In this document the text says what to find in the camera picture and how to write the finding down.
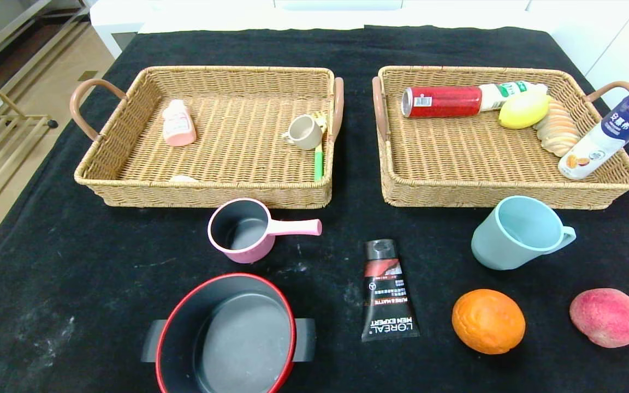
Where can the black cosmetic tube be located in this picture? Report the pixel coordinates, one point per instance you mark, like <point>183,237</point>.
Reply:
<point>388,300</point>

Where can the light blue mug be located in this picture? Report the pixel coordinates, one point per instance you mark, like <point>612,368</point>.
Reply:
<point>497,245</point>

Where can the orange fruit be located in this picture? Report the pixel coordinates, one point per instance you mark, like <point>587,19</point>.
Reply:
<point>488,322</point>

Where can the pink peach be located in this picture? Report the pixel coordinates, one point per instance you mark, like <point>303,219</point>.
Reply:
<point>606,318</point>

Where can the rectangular wicker basket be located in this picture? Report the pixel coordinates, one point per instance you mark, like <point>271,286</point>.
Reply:
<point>238,158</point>
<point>456,158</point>

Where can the small beige cup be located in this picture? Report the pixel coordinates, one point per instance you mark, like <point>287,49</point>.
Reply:
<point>303,134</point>

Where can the pink saucepan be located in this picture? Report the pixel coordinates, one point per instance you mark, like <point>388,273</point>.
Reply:
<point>243,234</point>

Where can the small cream round object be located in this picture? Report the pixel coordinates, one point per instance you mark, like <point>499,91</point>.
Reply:
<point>183,178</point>

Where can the small pink bottle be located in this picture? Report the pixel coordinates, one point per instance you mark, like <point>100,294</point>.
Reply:
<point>178,128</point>

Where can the red rimmed black pot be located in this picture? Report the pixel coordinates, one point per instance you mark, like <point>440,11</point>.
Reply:
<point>238,338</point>

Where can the red drink can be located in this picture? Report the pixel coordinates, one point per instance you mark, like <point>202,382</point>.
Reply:
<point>445,101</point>

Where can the white bottle green label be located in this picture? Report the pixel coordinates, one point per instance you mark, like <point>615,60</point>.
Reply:
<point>497,94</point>

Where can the yellow lemon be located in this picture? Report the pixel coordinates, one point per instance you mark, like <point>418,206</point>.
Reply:
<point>522,110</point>

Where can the striped bread roll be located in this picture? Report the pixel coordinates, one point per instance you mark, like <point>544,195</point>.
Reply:
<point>557,134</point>

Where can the white yogurt bottle blue cap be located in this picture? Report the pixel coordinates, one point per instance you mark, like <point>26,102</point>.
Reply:
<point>604,136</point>

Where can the wooden wheeled rack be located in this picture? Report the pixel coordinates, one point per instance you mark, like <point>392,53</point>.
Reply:
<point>19,116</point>

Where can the grey metal shelf frame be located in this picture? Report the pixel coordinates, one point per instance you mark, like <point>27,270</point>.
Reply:
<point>41,49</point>

